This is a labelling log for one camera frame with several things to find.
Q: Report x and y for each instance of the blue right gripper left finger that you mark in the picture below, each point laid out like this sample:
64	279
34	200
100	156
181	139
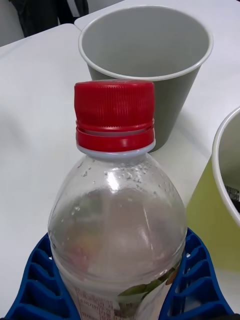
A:
32	287

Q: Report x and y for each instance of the clear bottle with red cap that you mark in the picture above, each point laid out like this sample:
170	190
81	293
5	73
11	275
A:
117	212

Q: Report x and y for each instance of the grey plastic waste bin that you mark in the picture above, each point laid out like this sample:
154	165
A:
150	37

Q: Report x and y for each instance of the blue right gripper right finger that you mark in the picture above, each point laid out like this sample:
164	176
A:
197	287

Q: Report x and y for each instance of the yellow-green plastic waste bin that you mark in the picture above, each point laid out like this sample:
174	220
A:
207	225

